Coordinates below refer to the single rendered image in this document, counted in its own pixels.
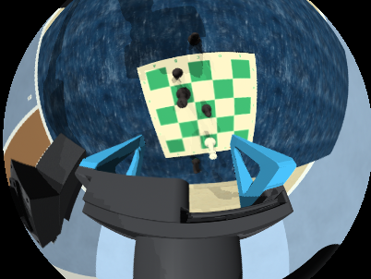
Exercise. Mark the white chess queen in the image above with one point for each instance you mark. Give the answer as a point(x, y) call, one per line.
point(210, 142)

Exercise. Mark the green and cream chessboard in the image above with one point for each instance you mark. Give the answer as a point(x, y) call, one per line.
point(225, 81)

